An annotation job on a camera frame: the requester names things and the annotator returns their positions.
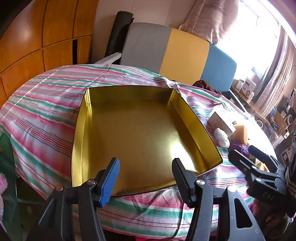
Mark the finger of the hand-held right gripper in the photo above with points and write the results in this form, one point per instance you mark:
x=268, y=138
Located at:
x=263, y=155
x=241, y=162

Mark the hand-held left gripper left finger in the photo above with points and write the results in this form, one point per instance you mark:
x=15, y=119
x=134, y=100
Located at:
x=110, y=183

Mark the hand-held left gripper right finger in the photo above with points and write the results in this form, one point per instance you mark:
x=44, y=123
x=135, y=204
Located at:
x=182, y=180

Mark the purple plastic bag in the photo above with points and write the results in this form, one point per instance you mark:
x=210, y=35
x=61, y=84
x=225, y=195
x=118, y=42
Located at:
x=238, y=147

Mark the white plastic bag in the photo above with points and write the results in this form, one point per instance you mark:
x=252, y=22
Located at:
x=221, y=138

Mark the white cardboard box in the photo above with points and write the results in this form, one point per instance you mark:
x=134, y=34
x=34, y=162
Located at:
x=218, y=121

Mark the gold tin box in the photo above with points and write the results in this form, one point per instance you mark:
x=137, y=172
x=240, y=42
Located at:
x=138, y=139

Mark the person's right hand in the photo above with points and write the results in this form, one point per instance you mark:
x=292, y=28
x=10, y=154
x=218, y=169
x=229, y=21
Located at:
x=257, y=209

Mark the cluttered shelf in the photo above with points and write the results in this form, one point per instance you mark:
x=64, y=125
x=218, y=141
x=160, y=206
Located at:
x=281, y=118

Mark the white printed box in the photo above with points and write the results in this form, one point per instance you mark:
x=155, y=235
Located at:
x=248, y=84

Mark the dark red cloth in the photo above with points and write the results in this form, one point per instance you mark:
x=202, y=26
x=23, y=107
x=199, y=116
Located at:
x=204, y=84

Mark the striped brown curtain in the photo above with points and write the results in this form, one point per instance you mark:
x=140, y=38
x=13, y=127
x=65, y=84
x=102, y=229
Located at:
x=277, y=69

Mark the striped bedsheet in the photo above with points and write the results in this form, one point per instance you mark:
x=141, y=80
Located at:
x=46, y=104

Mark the green cloth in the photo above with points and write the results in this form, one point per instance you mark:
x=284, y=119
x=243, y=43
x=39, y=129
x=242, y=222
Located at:
x=9, y=162

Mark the pink cloth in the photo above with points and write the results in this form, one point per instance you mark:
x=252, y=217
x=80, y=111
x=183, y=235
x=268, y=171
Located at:
x=2, y=185

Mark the window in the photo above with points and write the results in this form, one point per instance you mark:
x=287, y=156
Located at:
x=254, y=34

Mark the grey yellow blue headboard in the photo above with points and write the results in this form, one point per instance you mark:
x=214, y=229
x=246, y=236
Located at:
x=185, y=53

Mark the pink curtain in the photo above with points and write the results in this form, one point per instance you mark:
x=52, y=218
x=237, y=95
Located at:
x=208, y=20

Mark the black rolled mat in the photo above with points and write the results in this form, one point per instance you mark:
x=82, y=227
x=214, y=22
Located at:
x=118, y=34

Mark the wooden wardrobe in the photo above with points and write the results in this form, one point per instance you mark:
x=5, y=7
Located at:
x=27, y=46

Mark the grey bed rail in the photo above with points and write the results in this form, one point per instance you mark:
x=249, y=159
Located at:
x=237, y=100

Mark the white bed rail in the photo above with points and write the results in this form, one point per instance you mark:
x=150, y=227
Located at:
x=108, y=59

